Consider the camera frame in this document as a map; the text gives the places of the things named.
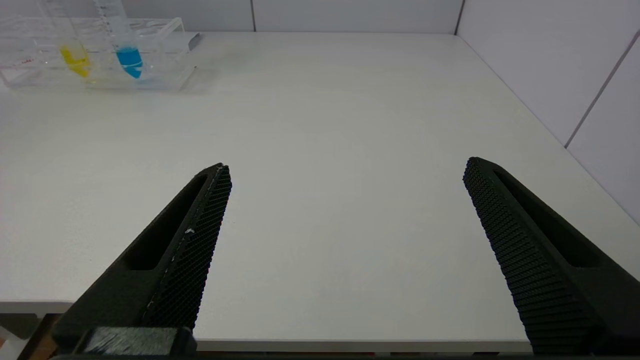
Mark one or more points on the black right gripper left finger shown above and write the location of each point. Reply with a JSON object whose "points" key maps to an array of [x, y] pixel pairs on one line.
{"points": [[165, 270]]}

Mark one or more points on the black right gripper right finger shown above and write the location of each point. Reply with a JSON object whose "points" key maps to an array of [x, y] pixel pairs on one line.
{"points": [[550, 280]]}

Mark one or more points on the test tube with blue pigment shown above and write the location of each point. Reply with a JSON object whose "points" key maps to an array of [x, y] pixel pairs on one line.
{"points": [[130, 60]]}

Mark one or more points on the clear acrylic test tube rack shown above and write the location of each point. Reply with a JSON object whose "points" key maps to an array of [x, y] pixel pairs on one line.
{"points": [[165, 55]]}

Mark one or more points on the test tube with yellow pigment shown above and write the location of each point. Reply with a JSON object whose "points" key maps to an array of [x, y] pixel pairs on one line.
{"points": [[76, 61]]}

